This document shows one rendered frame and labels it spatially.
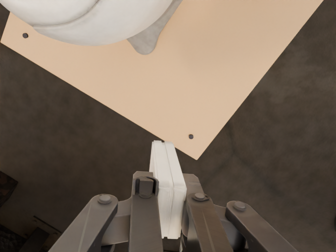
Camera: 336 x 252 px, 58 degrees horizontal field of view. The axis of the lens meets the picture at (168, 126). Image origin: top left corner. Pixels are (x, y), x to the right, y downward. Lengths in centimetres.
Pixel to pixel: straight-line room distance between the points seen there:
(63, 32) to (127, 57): 26
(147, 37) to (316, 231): 97
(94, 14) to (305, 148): 89
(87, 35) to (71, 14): 3
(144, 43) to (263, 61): 18
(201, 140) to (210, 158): 50
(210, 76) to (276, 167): 62
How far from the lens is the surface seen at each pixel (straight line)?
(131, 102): 51
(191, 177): 18
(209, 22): 46
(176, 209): 16
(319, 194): 114
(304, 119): 99
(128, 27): 25
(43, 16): 22
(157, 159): 18
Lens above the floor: 88
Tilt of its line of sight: 65 degrees down
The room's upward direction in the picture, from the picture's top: 162 degrees counter-clockwise
